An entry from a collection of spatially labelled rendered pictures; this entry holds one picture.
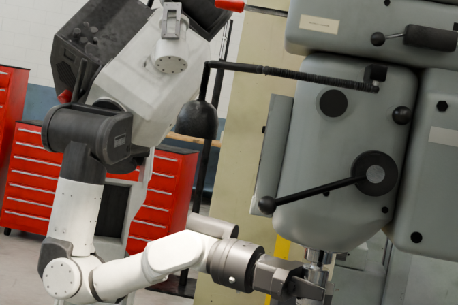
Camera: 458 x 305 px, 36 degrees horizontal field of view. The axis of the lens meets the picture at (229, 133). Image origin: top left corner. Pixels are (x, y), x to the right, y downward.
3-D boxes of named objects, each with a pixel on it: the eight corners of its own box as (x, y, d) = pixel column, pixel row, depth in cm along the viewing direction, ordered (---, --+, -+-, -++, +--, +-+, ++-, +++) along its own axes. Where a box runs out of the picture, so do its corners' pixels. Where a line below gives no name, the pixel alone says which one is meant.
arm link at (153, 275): (204, 259, 123) (138, 281, 127) (223, 265, 131) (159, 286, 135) (196, 225, 126) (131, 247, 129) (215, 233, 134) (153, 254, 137)
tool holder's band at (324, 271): (327, 271, 123) (328, 266, 123) (330, 278, 118) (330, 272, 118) (300, 266, 123) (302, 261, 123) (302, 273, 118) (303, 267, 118)
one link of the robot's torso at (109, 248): (58, 291, 187) (86, 120, 189) (123, 297, 192) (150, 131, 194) (61, 306, 173) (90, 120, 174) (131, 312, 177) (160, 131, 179)
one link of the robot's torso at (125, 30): (22, 124, 165) (33, 43, 135) (105, 37, 183) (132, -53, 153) (125, 197, 165) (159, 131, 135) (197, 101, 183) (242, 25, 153)
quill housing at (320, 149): (267, 245, 111) (304, 45, 109) (269, 223, 131) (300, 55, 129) (387, 268, 109) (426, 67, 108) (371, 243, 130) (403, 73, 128)
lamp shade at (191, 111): (166, 130, 119) (172, 94, 119) (202, 135, 123) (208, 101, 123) (187, 136, 113) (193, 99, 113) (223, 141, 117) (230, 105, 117)
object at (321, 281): (321, 304, 123) (327, 271, 123) (323, 312, 118) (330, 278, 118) (294, 299, 123) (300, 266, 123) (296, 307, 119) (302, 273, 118)
